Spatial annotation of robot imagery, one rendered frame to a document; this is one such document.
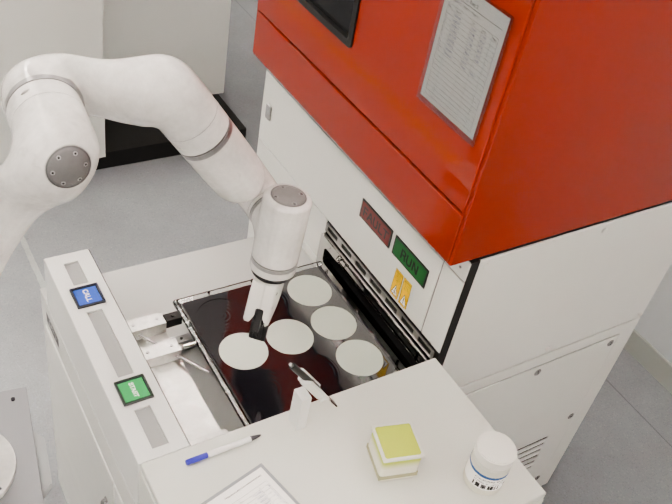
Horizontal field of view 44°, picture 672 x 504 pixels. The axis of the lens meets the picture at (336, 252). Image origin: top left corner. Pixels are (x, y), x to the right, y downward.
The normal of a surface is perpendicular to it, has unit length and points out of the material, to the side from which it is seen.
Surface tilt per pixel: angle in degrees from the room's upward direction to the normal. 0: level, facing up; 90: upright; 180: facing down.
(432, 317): 90
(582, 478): 0
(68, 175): 88
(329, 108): 90
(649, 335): 90
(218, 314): 0
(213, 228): 0
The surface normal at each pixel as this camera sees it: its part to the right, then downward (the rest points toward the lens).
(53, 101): 0.18, -0.76
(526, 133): 0.50, 0.62
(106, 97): -0.49, 0.64
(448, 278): -0.85, 0.22
